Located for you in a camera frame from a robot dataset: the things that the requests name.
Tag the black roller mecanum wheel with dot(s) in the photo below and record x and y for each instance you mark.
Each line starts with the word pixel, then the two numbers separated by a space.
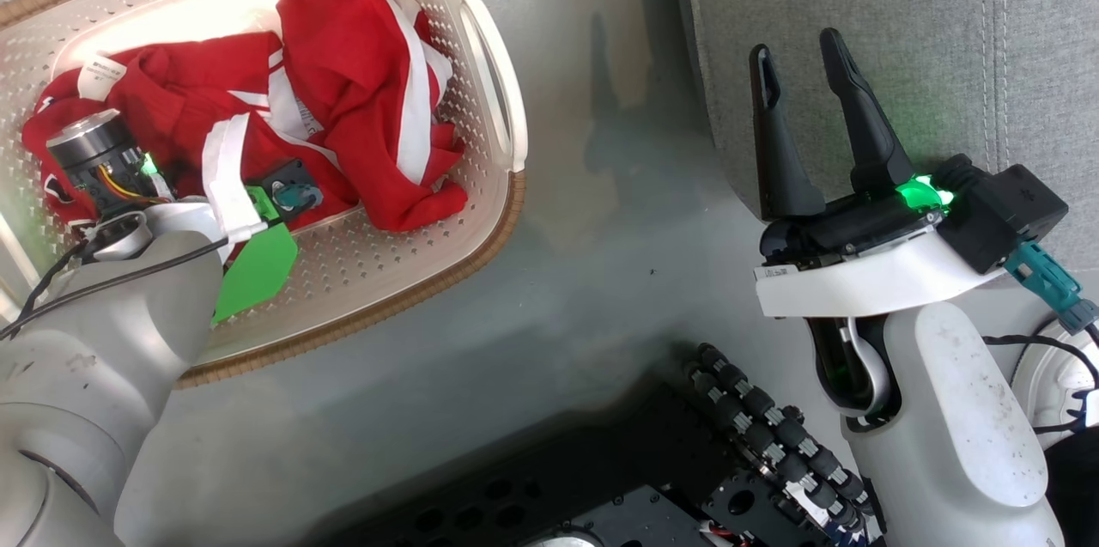
pixel 773 427

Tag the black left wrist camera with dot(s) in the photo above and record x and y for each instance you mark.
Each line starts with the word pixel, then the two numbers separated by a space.
pixel 288 186

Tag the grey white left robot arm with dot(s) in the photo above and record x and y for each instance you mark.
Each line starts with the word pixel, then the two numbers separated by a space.
pixel 94 358

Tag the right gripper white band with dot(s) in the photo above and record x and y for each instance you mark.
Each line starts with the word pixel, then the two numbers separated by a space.
pixel 859 281

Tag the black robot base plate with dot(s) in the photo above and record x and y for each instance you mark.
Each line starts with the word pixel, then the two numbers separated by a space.
pixel 601 478

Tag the red and white garment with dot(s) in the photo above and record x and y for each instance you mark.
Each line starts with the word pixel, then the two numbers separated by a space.
pixel 343 40

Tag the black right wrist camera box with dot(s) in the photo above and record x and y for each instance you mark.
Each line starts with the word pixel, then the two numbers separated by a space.
pixel 1004 212

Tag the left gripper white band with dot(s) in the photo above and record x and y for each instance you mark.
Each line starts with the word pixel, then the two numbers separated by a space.
pixel 90 148

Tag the white perforated basket wicker rim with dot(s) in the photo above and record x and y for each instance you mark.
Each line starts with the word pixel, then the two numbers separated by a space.
pixel 386 272

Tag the white round robot shell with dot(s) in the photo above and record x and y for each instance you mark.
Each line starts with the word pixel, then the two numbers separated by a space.
pixel 1052 384

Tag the green left camera mount plate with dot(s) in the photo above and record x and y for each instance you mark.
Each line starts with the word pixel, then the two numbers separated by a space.
pixel 258 272

